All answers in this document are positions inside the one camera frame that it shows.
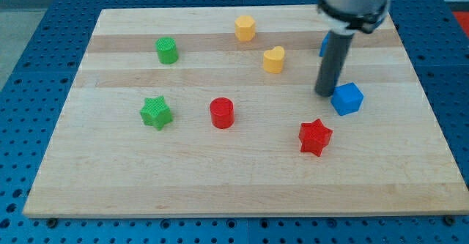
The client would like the blue cube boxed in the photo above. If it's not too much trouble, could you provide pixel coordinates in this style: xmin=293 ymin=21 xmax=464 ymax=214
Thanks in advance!
xmin=331 ymin=83 xmax=364 ymax=116

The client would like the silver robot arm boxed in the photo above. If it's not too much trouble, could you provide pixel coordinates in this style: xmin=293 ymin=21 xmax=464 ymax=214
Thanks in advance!
xmin=317 ymin=0 xmax=391 ymax=36

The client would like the green star block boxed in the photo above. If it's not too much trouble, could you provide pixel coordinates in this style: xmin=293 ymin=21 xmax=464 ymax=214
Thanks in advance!
xmin=139 ymin=96 xmax=173 ymax=130

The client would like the red star block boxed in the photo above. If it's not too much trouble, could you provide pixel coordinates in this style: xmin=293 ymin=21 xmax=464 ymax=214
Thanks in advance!
xmin=298 ymin=119 xmax=333 ymax=157

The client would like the red cylinder block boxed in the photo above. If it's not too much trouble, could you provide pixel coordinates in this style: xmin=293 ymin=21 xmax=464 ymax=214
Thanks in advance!
xmin=209 ymin=97 xmax=235 ymax=129

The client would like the wooden board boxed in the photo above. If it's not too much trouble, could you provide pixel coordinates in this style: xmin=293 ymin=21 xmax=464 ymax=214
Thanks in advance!
xmin=23 ymin=5 xmax=468 ymax=218

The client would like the yellow heart block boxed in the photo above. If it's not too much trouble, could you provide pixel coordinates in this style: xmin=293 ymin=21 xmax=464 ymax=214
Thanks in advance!
xmin=262 ymin=46 xmax=285 ymax=74

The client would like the yellow hexagon block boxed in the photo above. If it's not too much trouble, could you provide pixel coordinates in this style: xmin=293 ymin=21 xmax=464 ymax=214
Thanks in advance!
xmin=234 ymin=15 xmax=256 ymax=42

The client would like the green cylinder block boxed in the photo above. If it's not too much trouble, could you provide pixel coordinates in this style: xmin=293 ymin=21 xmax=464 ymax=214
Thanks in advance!
xmin=155 ymin=37 xmax=179 ymax=64

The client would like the blue block behind rod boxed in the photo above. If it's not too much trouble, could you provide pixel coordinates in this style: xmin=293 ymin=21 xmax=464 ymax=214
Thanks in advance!
xmin=319 ymin=33 xmax=330 ymax=57

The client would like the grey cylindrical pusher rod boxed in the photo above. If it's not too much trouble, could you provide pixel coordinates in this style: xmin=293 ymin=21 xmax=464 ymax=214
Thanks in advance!
xmin=314 ymin=31 xmax=354 ymax=97

